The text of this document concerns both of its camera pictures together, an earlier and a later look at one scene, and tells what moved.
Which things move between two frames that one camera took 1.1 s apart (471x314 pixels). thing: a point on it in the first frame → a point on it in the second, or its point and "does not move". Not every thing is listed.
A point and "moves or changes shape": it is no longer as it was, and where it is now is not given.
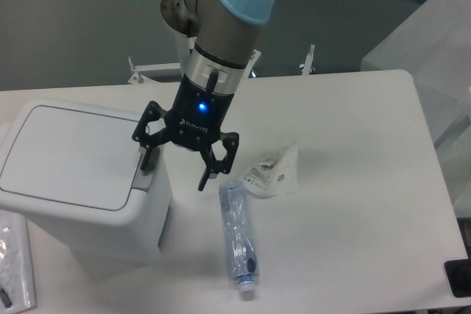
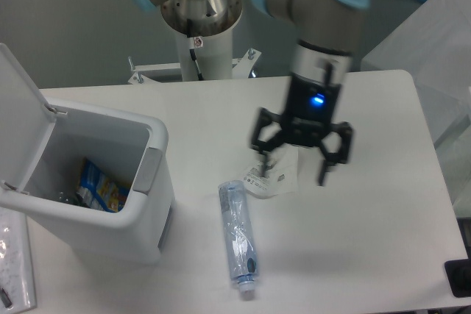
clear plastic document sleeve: (17, 279) does not move
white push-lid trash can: (73, 170) moves or changes shape
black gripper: (195, 121) → (308, 115)
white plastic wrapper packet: (276, 173) does not move
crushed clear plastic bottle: (235, 215) does not move
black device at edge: (458, 275) does not move
